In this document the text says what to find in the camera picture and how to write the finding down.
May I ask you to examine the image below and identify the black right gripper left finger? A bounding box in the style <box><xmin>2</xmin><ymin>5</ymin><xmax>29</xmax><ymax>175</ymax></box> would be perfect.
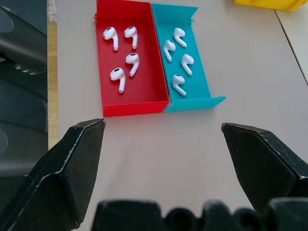
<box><xmin>0</xmin><ymin>118</ymin><xmax>107</xmax><ymax>231</ymax></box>

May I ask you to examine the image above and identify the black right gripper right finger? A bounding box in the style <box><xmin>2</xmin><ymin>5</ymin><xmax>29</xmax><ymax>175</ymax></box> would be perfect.
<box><xmin>221</xmin><ymin>122</ymin><xmax>308</xmax><ymax>211</ymax></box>

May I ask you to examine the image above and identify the yellow plastic bin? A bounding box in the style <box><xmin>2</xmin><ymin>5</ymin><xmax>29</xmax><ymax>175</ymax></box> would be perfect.
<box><xmin>233</xmin><ymin>0</ymin><xmax>308</xmax><ymax>12</ymax></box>

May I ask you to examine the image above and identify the dark rounded housing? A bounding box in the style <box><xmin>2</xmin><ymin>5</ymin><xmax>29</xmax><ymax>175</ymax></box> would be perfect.
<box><xmin>0</xmin><ymin>0</ymin><xmax>49</xmax><ymax>179</ymax></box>

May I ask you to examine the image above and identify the teal plastic tray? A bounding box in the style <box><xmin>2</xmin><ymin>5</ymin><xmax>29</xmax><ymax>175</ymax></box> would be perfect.
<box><xmin>151</xmin><ymin>3</ymin><xmax>227</xmax><ymax>113</ymax></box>

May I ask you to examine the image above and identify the white earbud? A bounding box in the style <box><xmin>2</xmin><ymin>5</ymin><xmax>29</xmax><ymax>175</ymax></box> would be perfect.
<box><xmin>180</xmin><ymin>54</ymin><xmax>195</xmax><ymax>76</ymax></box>
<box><xmin>171</xmin><ymin>74</ymin><xmax>188</xmax><ymax>97</ymax></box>
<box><xmin>173</xmin><ymin>27</ymin><xmax>188</xmax><ymax>48</ymax></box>
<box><xmin>125</xmin><ymin>52</ymin><xmax>141</xmax><ymax>77</ymax></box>
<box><xmin>123</xmin><ymin>26</ymin><xmax>139</xmax><ymax>50</ymax></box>
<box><xmin>163</xmin><ymin>39</ymin><xmax>176</xmax><ymax>63</ymax></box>
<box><xmin>109</xmin><ymin>67</ymin><xmax>127</xmax><ymax>94</ymax></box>
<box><xmin>103</xmin><ymin>27</ymin><xmax>120</xmax><ymax>51</ymax></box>

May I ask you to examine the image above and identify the red plastic tray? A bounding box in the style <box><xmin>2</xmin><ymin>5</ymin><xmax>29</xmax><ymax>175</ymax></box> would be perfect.
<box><xmin>92</xmin><ymin>0</ymin><xmax>170</xmax><ymax>118</ymax></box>

